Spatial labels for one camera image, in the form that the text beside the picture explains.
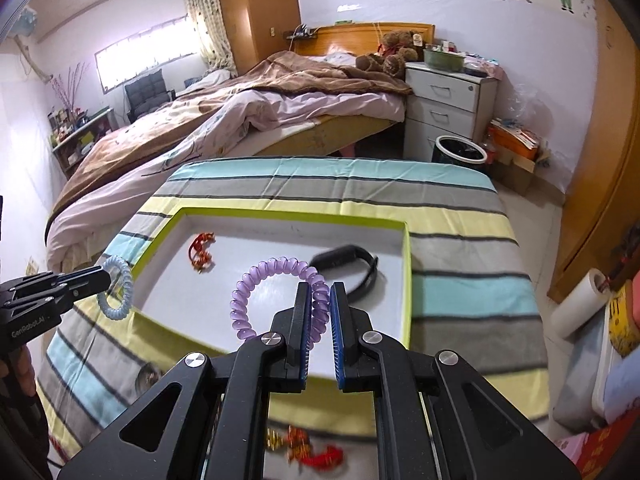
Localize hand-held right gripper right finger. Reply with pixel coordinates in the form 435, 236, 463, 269
330, 282, 583, 480

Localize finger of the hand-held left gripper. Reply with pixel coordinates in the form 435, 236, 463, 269
55, 266, 112, 287
65, 276, 114, 304

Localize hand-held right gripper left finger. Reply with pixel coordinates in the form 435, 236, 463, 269
57, 282, 313, 480

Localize blue spiral hair tie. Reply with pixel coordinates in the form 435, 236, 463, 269
96, 255, 135, 320

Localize purple spiral hair tie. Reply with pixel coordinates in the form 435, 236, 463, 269
230, 257, 331, 356

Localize green cardboard box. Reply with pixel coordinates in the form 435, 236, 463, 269
102, 206, 413, 386

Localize red gold hair tie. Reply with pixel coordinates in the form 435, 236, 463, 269
286, 425, 346, 473

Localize person's left forearm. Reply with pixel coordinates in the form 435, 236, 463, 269
0, 360, 53, 480

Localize person's left hand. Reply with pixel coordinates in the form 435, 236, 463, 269
11, 344, 38, 400

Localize black wristband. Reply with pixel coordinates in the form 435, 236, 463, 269
310, 245, 379, 303

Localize small red knot ornament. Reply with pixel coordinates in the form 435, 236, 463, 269
187, 232, 217, 275

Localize striped cloth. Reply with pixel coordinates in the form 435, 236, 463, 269
37, 157, 551, 480

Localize cluttered shelf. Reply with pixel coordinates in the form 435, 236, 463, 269
49, 107, 113, 178

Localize dried branches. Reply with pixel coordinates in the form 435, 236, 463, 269
52, 62, 91, 121

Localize black chair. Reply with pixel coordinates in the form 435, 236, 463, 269
124, 67, 176, 123

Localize black trash bin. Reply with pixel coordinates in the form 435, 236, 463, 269
432, 135, 488, 166

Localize window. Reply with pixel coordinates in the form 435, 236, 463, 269
95, 15, 201, 93

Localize pink duvet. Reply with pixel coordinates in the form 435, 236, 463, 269
45, 80, 406, 271

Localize paper towel roll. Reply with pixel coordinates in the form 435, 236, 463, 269
550, 267, 608, 341

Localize cardboard box with books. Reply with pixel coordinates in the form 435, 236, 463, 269
487, 120, 551, 196

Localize white drawer nightstand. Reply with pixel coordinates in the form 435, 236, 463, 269
404, 60, 498, 163

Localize brown blanket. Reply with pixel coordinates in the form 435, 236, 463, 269
50, 51, 413, 228

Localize floral curtain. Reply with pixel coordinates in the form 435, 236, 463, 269
180, 0, 238, 76

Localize red box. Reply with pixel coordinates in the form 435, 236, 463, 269
555, 425, 631, 480

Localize brown teddy bear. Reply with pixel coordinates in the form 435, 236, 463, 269
356, 30, 421, 78

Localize yellow bag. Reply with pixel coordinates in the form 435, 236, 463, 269
607, 280, 640, 356

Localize green basin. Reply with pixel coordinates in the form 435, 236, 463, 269
424, 47, 466, 72

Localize wooden bed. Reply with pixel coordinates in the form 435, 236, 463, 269
45, 22, 436, 271

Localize wooden door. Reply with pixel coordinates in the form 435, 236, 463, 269
547, 0, 640, 306

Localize wooden wardrobe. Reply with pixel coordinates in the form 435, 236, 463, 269
214, 0, 303, 76

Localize wall fan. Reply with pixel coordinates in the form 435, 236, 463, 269
10, 5, 41, 41

